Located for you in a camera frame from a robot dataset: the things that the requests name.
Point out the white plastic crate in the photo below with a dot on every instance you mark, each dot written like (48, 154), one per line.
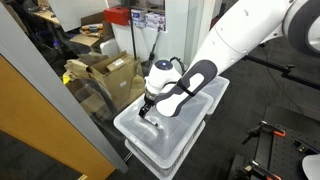
(181, 156)

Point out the wooden desk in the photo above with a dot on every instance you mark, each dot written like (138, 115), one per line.
(46, 16)

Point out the red box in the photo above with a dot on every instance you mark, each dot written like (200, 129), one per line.
(116, 16)

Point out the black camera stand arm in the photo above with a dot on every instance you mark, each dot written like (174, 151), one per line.
(293, 75)

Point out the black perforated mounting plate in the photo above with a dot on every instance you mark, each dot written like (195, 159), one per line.
(283, 156)

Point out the white board panel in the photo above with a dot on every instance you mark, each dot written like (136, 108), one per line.
(76, 11)

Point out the white plastic container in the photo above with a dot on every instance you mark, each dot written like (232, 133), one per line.
(109, 48)

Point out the large clear plastic bin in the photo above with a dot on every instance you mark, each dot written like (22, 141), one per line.
(160, 140)

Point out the wide white printed box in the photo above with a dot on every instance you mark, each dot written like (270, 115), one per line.
(156, 20)

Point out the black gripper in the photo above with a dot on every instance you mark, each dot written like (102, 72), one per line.
(150, 98)

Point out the flattened cardboard piece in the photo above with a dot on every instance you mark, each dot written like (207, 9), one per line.
(76, 68)

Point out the large open cardboard box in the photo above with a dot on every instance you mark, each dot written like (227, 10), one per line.
(116, 80)

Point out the open cardboard box with flap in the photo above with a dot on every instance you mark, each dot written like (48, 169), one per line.
(87, 39)

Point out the orange tool in box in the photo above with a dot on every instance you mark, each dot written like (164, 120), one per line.
(93, 28)

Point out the red white blue panel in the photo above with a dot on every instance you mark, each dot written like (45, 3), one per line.
(215, 25)

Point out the broom with black stick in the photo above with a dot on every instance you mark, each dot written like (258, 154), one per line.
(138, 88)

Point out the black office chair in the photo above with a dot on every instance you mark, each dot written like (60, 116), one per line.
(53, 50)

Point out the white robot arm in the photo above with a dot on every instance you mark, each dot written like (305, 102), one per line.
(240, 36)

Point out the small yellow item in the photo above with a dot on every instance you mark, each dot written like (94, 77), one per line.
(66, 79)

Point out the orange wooden door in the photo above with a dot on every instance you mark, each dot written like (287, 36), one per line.
(33, 126)

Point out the white box with blue print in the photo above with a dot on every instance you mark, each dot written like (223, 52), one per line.
(138, 16)

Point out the grey metal door frame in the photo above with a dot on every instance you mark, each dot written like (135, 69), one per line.
(50, 90)

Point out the small clear plastic bin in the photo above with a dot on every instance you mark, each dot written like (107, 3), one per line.
(216, 90)

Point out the low cardboard box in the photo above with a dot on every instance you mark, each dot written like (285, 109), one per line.
(90, 103)

